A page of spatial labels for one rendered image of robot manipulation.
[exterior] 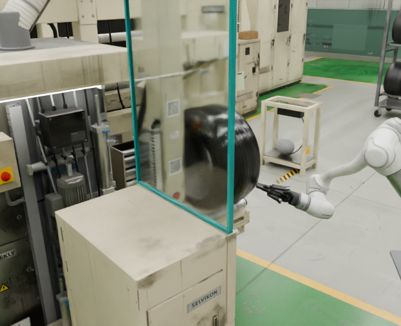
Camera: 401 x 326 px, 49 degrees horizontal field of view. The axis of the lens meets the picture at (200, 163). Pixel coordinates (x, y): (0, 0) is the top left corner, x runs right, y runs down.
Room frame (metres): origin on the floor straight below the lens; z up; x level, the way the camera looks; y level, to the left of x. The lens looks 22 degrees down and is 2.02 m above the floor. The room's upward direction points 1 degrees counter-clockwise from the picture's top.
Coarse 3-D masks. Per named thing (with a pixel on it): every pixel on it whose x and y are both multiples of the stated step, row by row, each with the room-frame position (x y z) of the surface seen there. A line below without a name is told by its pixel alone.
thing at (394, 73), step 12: (396, 24) 6.91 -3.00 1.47; (384, 36) 6.98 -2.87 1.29; (396, 36) 6.90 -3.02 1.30; (384, 48) 6.97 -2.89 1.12; (396, 48) 7.39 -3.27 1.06; (396, 72) 6.85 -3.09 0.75; (384, 84) 6.93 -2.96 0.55; (396, 84) 6.79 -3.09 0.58; (396, 96) 6.91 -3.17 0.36; (396, 108) 6.76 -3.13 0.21
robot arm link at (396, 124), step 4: (388, 120) 1.91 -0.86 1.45; (392, 120) 1.89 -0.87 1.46; (396, 120) 1.89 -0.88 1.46; (400, 120) 1.91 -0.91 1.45; (384, 124) 1.90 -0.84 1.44; (388, 124) 1.89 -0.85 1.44; (392, 124) 1.88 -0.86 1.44; (396, 124) 1.87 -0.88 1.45; (400, 124) 1.87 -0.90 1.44; (376, 128) 1.90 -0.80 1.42; (388, 128) 1.86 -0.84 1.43; (392, 128) 1.86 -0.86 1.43; (396, 128) 1.86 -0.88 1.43; (400, 128) 1.86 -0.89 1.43; (372, 132) 1.89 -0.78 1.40; (396, 132) 1.85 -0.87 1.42; (400, 132) 1.86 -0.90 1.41; (400, 136) 1.85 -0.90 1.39; (400, 140) 1.85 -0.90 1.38
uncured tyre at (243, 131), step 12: (240, 120) 2.14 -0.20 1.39; (240, 132) 2.07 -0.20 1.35; (252, 132) 2.12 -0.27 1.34; (240, 144) 2.03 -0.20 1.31; (252, 144) 2.07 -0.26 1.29; (240, 156) 2.00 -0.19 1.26; (252, 156) 2.04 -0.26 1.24; (240, 168) 1.98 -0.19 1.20; (252, 168) 2.03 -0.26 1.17; (240, 180) 1.98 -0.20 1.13; (252, 180) 2.05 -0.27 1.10; (240, 192) 2.02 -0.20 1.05
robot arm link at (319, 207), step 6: (312, 192) 2.18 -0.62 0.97; (318, 192) 2.17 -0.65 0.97; (312, 198) 2.11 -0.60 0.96; (318, 198) 2.12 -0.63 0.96; (324, 198) 2.13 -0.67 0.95; (312, 204) 2.08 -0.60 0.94; (318, 204) 2.08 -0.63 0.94; (324, 204) 2.09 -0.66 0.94; (330, 204) 2.10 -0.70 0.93; (306, 210) 2.09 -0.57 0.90; (312, 210) 2.07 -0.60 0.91; (318, 210) 2.07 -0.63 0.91; (324, 210) 2.07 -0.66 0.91; (330, 210) 2.08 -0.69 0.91; (318, 216) 2.08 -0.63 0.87; (324, 216) 2.07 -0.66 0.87; (330, 216) 2.08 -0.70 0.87
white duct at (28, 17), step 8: (16, 0) 1.85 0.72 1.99; (24, 0) 1.85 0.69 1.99; (32, 0) 1.87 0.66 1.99; (40, 0) 1.89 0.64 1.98; (8, 8) 1.83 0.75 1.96; (16, 8) 1.83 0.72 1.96; (24, 8) 1.84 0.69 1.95; (32, 8) 1.86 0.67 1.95; (40, 8) 1.90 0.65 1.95; (24, 16) 1.84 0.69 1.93; (32, 16) 1.87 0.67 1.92; (24, 24) 1.84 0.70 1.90
